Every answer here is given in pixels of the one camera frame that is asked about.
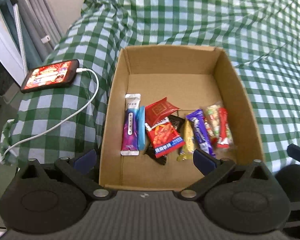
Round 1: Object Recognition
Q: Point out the white charging cable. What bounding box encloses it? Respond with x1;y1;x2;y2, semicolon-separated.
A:
1;68;100;158

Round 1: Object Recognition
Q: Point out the purple white stick packet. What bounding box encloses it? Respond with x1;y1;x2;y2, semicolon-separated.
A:
121;94;141;156

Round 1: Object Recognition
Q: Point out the red square snack packet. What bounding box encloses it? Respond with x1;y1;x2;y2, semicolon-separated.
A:
145;97;179;126

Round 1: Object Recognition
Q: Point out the red white small bar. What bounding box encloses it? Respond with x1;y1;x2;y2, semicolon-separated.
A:
217;107;232;149

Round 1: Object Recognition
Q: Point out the green checkered cloth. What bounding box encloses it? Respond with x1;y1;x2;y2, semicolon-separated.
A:
0;0;300;172

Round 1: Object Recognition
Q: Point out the purple chocolate bar wrapper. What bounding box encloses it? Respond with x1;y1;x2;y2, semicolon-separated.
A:
186;109;216;157

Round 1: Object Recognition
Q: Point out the grey curtain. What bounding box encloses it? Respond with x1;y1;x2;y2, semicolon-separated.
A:
0;0;65;68

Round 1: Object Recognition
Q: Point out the brown cardboard box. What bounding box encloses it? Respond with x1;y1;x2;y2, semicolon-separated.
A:
99;45;264;191

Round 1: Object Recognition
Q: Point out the yellow gold candy bar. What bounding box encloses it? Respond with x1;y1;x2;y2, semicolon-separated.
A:
177;119;196;161

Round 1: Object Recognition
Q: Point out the black smartphone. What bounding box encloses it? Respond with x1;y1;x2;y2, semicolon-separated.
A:
21;60;79;94

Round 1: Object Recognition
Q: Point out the clear nougat candy packet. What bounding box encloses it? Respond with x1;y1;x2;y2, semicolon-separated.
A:
204;101;223;139

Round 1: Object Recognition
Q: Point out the dark brown snack packet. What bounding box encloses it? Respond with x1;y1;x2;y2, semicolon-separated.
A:
145;115;185;165

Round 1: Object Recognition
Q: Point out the braided grey cable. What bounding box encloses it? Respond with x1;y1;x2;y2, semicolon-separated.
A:
13;3;29;73

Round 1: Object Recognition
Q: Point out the red spicy snack packet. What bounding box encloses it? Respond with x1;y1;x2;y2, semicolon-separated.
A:
145;118;185;158

